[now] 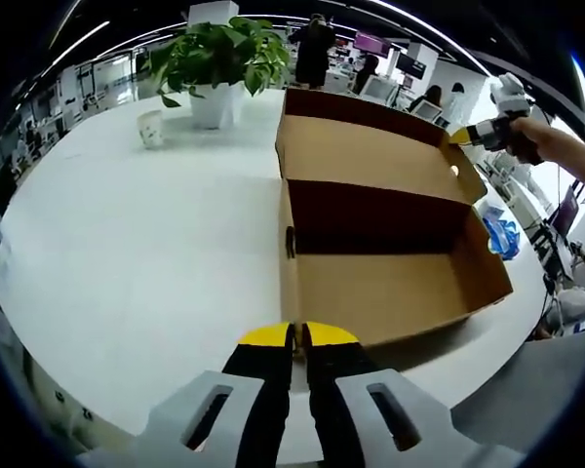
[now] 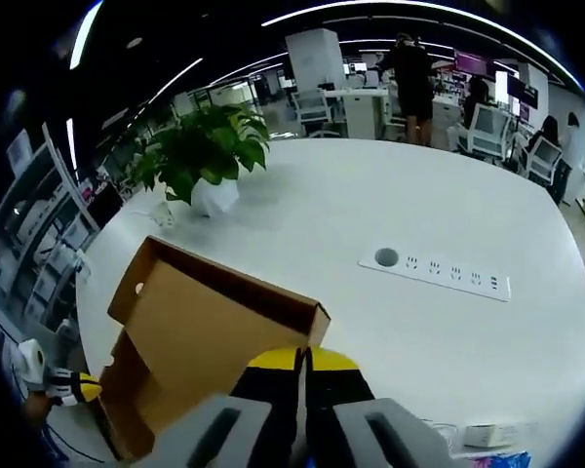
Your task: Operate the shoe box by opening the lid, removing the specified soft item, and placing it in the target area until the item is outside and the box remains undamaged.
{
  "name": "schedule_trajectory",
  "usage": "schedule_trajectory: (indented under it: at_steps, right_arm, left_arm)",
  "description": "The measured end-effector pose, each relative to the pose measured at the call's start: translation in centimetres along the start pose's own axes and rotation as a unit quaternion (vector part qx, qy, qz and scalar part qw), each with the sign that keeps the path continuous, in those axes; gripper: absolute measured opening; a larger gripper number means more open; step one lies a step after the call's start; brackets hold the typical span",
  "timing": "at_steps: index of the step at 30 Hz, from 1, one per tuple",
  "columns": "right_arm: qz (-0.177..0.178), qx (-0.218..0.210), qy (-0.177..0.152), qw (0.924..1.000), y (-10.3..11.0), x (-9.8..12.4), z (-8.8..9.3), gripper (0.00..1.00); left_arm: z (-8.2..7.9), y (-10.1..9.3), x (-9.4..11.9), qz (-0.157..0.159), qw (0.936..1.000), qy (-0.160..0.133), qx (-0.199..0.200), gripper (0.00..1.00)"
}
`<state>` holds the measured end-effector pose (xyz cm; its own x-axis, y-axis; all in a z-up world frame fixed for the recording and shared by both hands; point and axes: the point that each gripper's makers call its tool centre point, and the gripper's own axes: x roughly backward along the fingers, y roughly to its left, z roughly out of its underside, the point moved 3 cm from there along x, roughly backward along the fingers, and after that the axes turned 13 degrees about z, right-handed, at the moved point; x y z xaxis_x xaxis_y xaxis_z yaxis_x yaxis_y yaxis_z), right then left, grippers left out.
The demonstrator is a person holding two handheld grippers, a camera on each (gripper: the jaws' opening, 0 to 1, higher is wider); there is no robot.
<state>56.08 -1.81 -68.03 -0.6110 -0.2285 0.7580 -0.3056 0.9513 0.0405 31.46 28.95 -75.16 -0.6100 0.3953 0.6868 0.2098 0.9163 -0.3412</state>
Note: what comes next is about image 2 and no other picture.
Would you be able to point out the small white box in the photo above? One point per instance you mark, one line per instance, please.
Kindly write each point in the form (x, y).
(502, 434)

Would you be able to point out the person's left hand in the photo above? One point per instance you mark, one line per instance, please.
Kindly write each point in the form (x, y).
(36, 412)

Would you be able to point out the white table socket strip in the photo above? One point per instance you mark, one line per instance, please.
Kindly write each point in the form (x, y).
(443, 275)

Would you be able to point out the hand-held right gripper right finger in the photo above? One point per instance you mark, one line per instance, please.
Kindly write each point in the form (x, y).
(336, 390)

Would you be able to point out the white office desk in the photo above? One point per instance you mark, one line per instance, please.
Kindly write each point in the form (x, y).
(363, 114)

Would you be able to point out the potted green plant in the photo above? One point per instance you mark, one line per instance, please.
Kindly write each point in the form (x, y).
(205, 146)

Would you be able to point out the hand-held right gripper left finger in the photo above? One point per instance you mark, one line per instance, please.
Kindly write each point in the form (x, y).
(268, 409)

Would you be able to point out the dark screen monitor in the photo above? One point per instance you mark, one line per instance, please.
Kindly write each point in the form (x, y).
(522, 90)

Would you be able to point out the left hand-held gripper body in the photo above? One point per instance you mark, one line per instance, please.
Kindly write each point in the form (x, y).
(31, 365)

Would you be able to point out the white office chair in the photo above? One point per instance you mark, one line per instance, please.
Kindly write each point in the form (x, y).
(485, 129)
(543, 161)

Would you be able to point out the brown cardboard shoe box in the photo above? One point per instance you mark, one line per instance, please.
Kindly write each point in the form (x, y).
(200, 322)

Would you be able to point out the pink screen monitor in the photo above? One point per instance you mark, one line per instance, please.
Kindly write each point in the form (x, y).
(474, 61)

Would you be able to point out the metal shelf rack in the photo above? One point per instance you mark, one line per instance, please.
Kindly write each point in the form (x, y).
(44, 219)

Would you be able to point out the blue soft tissue pack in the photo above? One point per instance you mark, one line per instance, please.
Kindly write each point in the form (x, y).
(499, 460)

